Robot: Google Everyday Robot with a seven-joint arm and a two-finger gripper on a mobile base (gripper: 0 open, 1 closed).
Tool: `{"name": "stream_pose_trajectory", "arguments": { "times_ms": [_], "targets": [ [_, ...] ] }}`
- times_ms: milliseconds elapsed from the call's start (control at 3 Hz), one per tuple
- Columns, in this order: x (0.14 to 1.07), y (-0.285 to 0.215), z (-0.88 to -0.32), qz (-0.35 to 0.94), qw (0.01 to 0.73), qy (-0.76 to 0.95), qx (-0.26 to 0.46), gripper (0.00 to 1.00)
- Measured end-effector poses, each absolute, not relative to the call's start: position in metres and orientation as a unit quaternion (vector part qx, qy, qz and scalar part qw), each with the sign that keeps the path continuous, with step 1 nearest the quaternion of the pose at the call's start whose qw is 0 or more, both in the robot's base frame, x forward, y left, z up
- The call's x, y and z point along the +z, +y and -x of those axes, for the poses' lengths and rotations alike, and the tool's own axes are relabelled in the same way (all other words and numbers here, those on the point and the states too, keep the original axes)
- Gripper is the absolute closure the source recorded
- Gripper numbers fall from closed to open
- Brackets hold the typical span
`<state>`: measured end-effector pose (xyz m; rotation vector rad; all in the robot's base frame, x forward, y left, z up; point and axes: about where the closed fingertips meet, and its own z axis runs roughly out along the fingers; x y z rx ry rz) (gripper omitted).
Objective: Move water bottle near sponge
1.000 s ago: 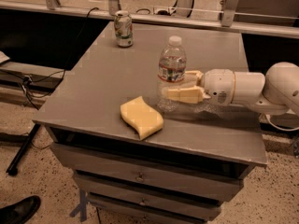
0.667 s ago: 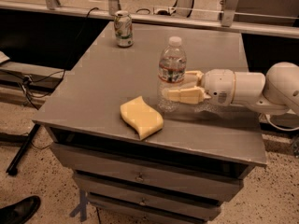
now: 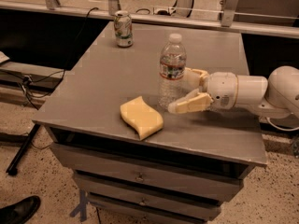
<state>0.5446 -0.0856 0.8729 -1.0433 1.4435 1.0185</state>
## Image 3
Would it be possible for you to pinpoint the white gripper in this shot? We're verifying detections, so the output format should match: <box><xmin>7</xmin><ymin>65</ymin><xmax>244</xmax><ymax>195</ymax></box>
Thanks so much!
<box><xmin>167</xmin><ymin>67</ymin><xmax>237</xmax><ymax>114</ymax></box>

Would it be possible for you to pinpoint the clear plastic water bottle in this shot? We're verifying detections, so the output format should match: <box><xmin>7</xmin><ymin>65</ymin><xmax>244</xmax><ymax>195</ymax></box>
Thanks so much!
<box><xmin>159</xmin><ymin>33</ymin><xmax>187</xmax><ymax>109</ymax></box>

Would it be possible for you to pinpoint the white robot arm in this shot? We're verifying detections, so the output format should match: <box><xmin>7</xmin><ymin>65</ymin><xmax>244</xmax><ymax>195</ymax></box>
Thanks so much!
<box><xmin>167</xmin><ymin>66</ymin><xmax>299</xmax><ymax>119</ymax></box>

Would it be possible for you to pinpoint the yellow wavy sponge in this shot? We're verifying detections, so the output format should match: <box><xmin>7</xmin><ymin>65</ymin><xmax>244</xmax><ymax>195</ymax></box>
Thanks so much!
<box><xmin>120</xmin><ymin>96</ymin><xmax>164</xmax><ymax>140</ymax></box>

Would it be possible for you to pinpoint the grey drawer cabinet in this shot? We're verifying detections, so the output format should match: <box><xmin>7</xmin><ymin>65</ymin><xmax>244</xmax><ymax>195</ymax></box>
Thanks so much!
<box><xmin>32</xmin><ymin>21</ymin><xmax>269</xmax><ymax>224</ymax></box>

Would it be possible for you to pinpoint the white power strip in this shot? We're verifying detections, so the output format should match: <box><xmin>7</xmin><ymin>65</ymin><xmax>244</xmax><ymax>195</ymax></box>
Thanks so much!
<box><xmin>153</xmin><ymin>7</ymin><xmax>175</xmax><ymax>16</ymax></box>

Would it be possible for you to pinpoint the green and white soda can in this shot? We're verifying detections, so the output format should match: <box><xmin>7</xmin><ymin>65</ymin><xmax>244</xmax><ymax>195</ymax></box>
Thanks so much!
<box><xmin>114</xmin><ymin>10</ymin><xmax>133</xmax><ymax>48</ymax></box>

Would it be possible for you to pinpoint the black table leg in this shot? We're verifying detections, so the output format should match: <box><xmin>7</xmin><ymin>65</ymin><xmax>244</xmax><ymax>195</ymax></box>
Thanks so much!
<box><xmin>6</xmin><ymin>124</ymin><xmax>39</xmax><ymax>176</ymax></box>

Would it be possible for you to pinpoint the black leather shoe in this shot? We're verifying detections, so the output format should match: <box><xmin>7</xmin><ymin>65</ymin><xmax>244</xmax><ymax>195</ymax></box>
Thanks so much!
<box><xmin>0</xmin><ymin>195</ymin><xmax>41</xmax><ymax>224</ymax></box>

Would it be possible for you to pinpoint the white cable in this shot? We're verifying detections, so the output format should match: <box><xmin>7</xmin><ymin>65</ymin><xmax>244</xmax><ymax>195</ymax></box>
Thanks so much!
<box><xmin>265</xmin><ymin>117</ymin><xmax>299</xmax><ymax>133</ymax></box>

